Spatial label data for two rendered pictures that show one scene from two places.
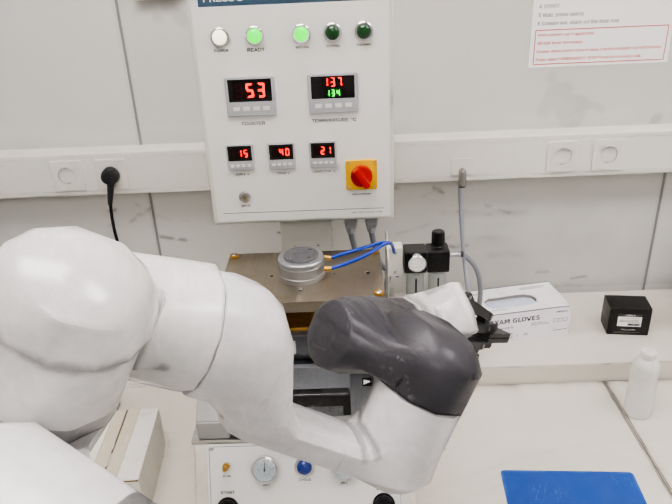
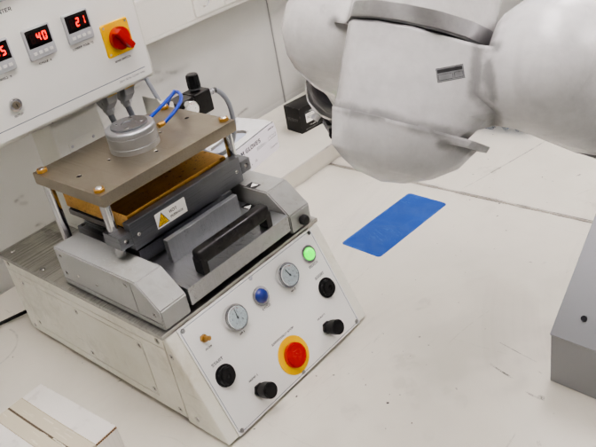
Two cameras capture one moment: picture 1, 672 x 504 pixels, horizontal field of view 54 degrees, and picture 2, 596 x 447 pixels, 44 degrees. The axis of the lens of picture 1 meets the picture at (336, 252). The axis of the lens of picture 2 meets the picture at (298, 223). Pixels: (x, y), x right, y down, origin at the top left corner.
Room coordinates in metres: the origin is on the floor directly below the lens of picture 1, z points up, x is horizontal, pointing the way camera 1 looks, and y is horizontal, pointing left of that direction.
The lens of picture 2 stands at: (0.07, 0.66, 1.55)
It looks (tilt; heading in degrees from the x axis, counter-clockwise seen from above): 30 degrees down; 315
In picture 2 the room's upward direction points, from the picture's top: 11 degrees counter-clockwise
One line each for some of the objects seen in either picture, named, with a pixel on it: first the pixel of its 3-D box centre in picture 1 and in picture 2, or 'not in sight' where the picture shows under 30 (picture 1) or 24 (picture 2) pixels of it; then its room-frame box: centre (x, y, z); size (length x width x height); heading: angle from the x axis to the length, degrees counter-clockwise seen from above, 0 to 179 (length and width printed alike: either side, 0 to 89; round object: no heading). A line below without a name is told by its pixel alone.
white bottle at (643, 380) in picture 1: (642, 382); not in sight; (1.02, -0.58, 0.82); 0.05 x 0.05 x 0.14
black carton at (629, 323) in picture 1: (625, 314); (305, 113); (1.25, -0.64, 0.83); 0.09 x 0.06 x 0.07; 81
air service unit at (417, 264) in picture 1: (424, 268); (192, 115); (1.11, -0.17, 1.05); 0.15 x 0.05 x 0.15; 89
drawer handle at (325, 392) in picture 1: (301, 402); (233, 237); (0.80, 0.06, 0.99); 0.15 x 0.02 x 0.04; 89
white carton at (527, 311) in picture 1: (510, 312); (231, 152); (1.28, -0.39, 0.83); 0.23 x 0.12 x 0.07; 99
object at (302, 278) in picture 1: (315, 278); (137, 151); (1.02, 0.04, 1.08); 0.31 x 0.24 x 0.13; 89
